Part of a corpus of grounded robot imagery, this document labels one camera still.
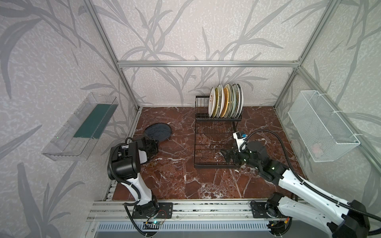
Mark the black wire dish rack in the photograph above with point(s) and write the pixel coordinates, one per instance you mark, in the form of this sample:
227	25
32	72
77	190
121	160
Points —
210	136

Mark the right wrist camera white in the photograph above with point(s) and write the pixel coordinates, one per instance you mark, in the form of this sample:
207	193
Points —
241	140

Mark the orange woven round plate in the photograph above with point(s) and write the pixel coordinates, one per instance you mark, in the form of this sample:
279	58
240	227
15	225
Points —
227	101

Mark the white plate orange sunburst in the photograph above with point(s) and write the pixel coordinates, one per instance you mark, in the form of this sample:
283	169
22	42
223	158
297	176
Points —
212	101
237	114

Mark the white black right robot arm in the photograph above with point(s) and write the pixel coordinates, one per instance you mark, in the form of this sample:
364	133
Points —
337	217

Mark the aluminium frame rail base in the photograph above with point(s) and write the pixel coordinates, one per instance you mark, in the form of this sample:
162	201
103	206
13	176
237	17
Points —
185	210

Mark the black round plate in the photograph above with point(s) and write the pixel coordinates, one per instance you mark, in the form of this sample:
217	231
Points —
158	132

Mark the white wire mesh basket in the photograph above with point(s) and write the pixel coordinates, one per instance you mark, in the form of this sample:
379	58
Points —
323	131

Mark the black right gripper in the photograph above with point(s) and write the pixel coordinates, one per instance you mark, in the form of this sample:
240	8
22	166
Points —
234	151

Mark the clear plastic wall bin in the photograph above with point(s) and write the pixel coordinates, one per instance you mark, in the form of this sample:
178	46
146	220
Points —
78	137

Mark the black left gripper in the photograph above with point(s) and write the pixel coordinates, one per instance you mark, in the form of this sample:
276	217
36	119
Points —
154	143

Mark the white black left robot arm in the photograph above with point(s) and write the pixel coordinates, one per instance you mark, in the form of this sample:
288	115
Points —
124	166

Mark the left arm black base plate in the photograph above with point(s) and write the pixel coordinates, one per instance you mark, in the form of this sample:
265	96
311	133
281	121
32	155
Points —
164	211

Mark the cream plate with floral sprigs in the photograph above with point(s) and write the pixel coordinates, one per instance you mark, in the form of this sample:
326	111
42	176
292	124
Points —
232	101

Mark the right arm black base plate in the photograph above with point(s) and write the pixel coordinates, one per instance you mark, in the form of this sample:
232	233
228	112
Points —
257	209

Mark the mint green flower plate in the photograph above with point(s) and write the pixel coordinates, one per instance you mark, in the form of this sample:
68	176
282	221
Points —
236	99

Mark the white plate green clover emblem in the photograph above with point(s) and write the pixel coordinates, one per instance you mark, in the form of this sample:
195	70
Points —
221	100

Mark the white plate green text rim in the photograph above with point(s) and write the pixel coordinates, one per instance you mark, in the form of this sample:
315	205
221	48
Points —
241	99

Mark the yellow woven round plate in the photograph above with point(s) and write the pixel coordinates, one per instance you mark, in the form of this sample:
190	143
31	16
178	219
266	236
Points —
217	97

